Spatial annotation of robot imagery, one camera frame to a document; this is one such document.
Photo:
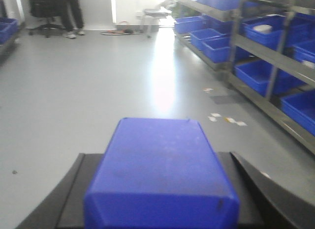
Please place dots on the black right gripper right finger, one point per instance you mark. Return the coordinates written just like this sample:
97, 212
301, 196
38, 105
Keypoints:
264, 204

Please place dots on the grey metal shelving rack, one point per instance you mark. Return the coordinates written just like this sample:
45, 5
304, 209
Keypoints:
269, 103

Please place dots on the blue bin floor level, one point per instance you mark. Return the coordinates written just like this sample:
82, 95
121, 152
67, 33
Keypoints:
188, 24
218, 49

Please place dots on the blue bin near right edge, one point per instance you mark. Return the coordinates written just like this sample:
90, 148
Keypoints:
301, 108

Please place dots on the black office chair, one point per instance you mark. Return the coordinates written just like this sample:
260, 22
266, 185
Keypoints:
47, 10

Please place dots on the blue bin with white item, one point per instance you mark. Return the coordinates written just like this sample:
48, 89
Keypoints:
267, 31

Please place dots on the blue bin far left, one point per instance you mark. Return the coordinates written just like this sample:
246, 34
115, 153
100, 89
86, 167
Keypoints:
8, 27

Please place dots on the blue bottle-shaped plastic part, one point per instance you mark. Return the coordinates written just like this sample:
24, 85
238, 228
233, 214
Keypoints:
160, 174

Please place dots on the blue bin floor level far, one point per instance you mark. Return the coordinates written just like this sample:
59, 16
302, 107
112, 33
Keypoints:
188, 24

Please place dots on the person standing legs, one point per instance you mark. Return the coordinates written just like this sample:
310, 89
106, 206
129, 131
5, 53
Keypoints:
72, 6

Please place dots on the blue bin lower rack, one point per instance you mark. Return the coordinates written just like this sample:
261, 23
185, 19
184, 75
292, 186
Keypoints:
256, 74

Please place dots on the blue bin floor level front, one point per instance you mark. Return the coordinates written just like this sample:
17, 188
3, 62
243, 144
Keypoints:
218, 49

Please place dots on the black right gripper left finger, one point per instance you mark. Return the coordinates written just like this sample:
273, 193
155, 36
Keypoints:
63, 206

